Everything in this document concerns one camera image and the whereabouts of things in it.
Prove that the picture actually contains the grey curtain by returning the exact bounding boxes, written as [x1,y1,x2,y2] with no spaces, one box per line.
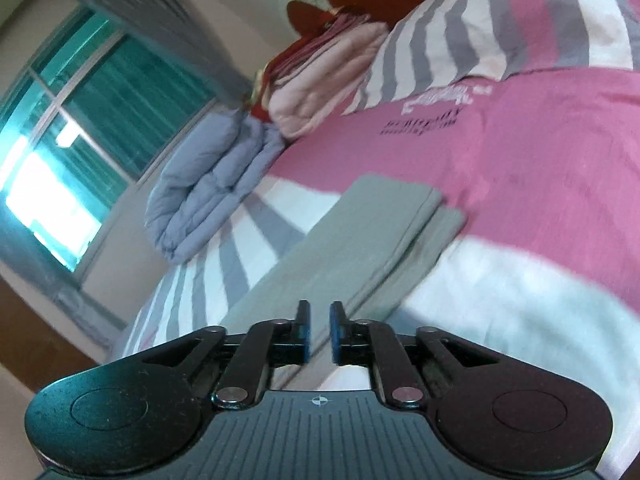
[54,0,252,102]
[0,217,128,353]

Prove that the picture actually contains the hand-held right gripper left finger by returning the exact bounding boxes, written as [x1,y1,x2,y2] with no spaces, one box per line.
[131,300,312,412]

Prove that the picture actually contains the bed with striped pink sheet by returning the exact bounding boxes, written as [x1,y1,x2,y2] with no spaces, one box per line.
[107,0,640,480]

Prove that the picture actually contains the striped pillow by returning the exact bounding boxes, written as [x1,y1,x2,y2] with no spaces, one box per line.
[350,0,640,117]

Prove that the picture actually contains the window with green glass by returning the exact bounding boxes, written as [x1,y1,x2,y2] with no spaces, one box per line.
[0,4,219,275]

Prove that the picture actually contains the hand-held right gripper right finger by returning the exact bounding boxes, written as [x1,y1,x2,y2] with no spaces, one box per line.
[328,300,506,409]

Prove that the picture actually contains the grey-green pants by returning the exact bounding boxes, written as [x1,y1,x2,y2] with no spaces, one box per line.
[219,172,468,392]

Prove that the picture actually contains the folded blue-grey comforter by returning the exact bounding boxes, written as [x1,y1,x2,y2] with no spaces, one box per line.
[144,109,287,264]

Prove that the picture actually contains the folded pink blanket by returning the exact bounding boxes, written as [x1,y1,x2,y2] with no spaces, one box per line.
[266,21,392,139]

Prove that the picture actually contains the folded red cloth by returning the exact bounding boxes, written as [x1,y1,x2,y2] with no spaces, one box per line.
[249,4,372,122]

